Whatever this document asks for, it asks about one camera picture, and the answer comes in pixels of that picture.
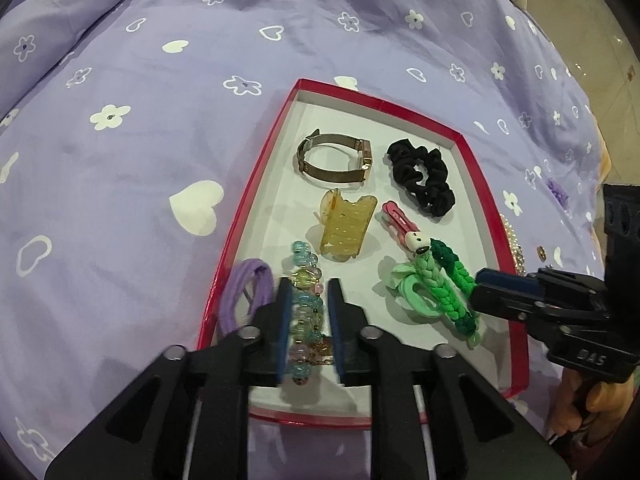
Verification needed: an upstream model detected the metal band wristwatch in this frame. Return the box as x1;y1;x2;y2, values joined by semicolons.
296;130;373;184

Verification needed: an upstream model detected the purple floral blanket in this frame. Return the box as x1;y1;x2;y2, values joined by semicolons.
0;0;608;480

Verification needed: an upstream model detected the person's right hand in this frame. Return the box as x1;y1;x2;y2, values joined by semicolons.
547;367;640;441

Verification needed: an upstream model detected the red tray box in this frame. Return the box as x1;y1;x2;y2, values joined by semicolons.
196;78;530;428

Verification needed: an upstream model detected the pearl bracelet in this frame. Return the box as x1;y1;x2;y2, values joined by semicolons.
502;212;526;273

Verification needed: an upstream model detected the black scrunchie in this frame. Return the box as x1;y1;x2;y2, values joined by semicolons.
386;137;456;219

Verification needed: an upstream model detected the yellow hair claw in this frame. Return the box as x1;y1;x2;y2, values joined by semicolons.
314;188;379;263

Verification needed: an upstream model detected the orange cloth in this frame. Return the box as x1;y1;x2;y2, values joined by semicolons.
595;120;613;196

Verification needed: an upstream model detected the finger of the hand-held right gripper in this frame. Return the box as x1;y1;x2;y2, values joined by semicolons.
469;283;552;324
475;267;603;307

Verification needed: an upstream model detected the pink hair clip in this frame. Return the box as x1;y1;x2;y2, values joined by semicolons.
381;201;432;257

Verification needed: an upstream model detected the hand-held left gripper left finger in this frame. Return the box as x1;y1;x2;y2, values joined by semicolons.
44;276;293;480

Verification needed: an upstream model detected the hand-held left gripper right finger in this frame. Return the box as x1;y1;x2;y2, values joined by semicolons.
326;277;571;480

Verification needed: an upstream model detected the glass bead bracelet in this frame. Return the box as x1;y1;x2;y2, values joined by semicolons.
282;240;336;388

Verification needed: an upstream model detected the light green hair tie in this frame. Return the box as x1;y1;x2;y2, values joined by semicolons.
386;259;453;318

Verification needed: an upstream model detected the green braided bracelet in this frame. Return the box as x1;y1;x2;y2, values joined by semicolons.
412;240;483;348

